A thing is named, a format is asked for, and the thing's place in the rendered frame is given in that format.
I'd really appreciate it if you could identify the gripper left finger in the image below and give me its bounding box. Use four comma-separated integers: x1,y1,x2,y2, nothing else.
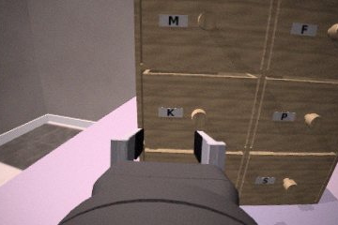
110,128,144,167

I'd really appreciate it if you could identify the small wooden chest of drawers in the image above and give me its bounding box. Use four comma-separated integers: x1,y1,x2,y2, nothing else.
134,0,338,206

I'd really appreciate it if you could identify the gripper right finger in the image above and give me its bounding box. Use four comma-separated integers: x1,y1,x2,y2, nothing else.
193,131,226,172

